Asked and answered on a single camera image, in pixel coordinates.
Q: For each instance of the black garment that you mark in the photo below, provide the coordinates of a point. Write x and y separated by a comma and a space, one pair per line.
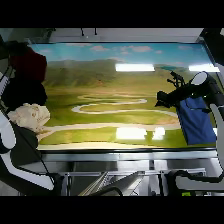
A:
24, 94

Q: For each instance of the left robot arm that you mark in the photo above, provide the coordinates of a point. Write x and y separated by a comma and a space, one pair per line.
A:
23, 146

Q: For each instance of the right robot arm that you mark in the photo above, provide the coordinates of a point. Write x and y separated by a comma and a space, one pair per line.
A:
200, 87

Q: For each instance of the silver frame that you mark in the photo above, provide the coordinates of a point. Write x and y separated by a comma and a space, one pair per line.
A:
133, 156

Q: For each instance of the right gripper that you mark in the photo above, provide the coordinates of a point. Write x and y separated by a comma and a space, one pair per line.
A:
164, 98

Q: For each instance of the cream garment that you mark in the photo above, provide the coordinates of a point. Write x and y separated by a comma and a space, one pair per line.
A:
30, 116

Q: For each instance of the red garment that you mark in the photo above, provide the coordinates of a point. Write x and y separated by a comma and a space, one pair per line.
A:
30, 66

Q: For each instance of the blue garment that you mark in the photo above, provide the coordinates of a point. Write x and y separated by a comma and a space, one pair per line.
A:
197, 126

